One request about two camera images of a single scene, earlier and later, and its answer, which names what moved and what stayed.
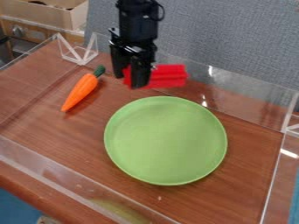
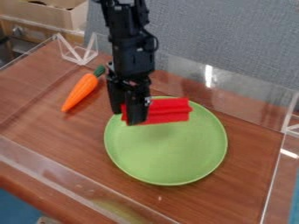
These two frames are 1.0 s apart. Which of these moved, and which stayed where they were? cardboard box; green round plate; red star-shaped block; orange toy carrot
Moved: red star-shaped block
Stayed: orange toy carrot; cardboard box; green round plate
